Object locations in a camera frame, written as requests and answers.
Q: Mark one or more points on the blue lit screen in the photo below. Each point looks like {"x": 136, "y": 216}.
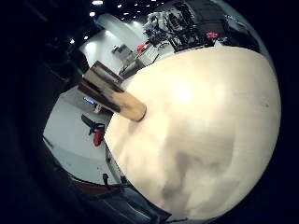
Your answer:
{"x": 89, "y": 100}

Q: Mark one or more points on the red object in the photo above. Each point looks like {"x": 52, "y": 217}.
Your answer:
{"x": 212, "y": 34}
{"x": 142, "y": 47}

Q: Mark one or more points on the black robot equipment rack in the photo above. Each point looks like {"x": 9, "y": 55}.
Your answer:
{"x": 183, "y": 26}

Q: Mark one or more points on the grey desk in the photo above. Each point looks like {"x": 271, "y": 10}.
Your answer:
{"x": 140, "y": 60}

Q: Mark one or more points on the row of ceiling lights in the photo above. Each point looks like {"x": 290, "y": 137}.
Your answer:
{"x": 97, "y": 8}

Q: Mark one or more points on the the person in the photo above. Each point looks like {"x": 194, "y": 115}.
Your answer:
{"x": 130, "y": 205}

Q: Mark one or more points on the red and black tool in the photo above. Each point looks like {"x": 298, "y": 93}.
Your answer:
{"x": 97, "y": 133}

